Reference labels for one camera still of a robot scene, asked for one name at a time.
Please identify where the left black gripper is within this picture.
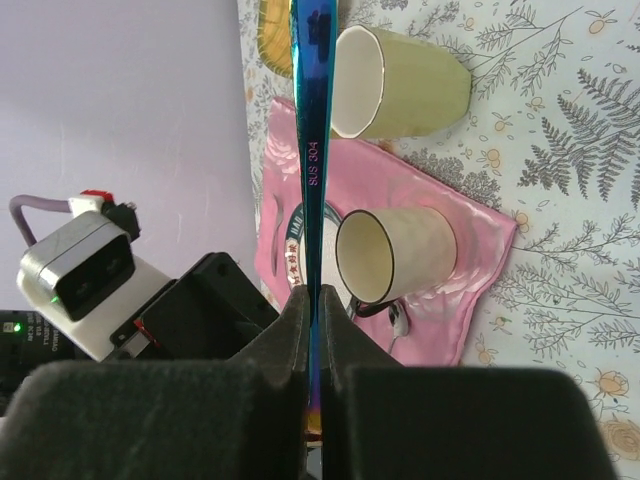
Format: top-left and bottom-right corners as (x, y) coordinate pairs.
(0, 310), (75, 410)

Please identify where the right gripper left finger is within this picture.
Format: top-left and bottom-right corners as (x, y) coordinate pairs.
(1, 287), (310, 479)

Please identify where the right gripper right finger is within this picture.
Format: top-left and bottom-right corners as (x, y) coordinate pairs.
(319, 286), (616, 479)

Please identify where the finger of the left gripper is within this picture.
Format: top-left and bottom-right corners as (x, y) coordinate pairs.
(109, 252), (278, 360)

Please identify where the iridescent rainbow spoon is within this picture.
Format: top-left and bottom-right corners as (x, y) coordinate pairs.
(289, 0), (338, 441)

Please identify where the white plate blue rim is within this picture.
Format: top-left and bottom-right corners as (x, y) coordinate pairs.
(284, 202), (355, 319)

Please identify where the silver spoon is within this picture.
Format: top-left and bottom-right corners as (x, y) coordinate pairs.
(387, 300), (410, 354)

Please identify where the cream enamel mug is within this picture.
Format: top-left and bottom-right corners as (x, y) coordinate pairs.
(336, 206), (458, 318)

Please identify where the pink floral cloth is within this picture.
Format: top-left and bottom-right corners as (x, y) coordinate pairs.
(255, 99), (515, 366)

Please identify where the pale green mug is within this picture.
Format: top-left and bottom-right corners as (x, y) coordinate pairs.
(331, 25), (471, 139)

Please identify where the yellow woven tray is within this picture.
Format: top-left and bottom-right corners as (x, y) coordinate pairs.
(257, 0), (293, 79)

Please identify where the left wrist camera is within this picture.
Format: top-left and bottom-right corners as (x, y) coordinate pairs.
(17, 211), (170, 361)

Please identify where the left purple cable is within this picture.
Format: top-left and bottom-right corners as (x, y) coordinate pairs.
(10, 195), (71, 249)

